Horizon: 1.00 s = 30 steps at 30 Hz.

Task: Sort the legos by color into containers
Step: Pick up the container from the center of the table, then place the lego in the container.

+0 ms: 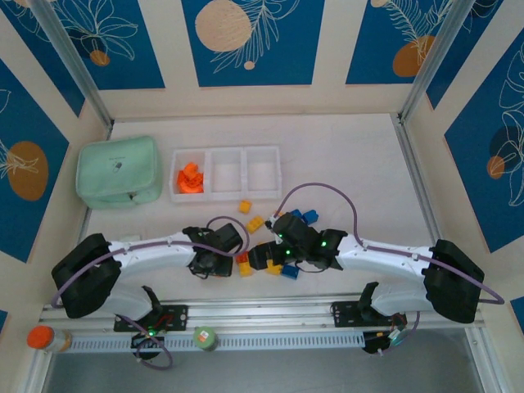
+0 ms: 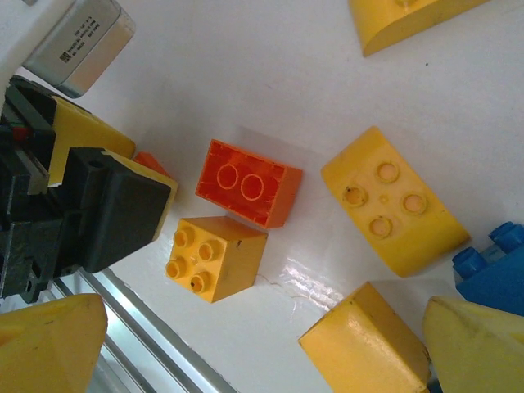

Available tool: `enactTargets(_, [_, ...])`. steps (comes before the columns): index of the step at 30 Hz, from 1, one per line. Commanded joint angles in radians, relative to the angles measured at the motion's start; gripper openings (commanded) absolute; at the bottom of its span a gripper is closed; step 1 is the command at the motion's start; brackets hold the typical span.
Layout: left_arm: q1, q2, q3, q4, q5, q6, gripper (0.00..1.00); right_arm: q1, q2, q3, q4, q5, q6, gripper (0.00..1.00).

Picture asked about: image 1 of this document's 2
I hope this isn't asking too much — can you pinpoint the green tape roll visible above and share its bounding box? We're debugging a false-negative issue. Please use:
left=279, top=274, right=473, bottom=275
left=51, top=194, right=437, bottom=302
left=192, top=326, right=220, bottom=352

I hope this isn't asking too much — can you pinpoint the white three-compartment plastic tray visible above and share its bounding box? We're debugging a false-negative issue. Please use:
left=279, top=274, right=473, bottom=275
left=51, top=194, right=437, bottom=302
left=169, top=143, right=284, bottom=205

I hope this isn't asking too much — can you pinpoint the mint green fabric pouch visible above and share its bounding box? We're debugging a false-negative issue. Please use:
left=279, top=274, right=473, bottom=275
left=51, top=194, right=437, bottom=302
left=76, top=134, right=164, bottom=210

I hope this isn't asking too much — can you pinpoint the jar with orange lid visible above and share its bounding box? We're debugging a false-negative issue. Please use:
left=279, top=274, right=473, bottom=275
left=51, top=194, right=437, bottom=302
left=26, top=326, right=73, bottom=353

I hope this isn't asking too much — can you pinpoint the aluminium mounting rail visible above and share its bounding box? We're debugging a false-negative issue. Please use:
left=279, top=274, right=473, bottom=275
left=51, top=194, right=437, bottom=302
left=39, top=292, right=481, bottom=328

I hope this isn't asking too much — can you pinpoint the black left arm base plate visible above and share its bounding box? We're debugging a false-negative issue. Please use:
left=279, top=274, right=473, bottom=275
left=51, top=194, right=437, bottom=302
left=113, top=305, right=190, bottom=332

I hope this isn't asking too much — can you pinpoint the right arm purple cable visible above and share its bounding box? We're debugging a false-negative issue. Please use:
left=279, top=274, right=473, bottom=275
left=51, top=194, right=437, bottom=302
left=273, top=182, right=505, bottom=349

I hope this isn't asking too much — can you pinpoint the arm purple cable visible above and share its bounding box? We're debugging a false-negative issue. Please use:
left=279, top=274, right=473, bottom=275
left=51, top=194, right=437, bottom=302
left=273, top=182, right=505, bottom=349
left=52, top=215, right=251, bottom=369

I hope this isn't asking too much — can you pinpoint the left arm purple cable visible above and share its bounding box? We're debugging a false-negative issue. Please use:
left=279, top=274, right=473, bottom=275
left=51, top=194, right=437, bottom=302
left=52, top=215, right=251, bottom=369

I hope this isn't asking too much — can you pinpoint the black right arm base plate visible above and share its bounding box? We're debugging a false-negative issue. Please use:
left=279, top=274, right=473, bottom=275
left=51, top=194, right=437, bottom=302
left=332, top=300, right=409, bottom=328

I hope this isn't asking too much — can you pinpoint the white slotted cable duct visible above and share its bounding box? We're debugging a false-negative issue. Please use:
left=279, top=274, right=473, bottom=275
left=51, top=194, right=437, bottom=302
left=67, top=331, right=366, bottom=354

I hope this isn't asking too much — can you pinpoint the aluminium table side rail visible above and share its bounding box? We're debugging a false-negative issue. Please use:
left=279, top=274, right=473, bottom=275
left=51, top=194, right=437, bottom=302
left=59, top=122, right=115, bottom=305
left=389, top=113, right=462, bottom=295

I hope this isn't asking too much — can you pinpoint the aluminium frame post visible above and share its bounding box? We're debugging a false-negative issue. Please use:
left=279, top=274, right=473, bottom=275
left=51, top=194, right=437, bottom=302
left=397, top=0, right=479, bottom=124
left=29, top=0, right=115, bottom=129

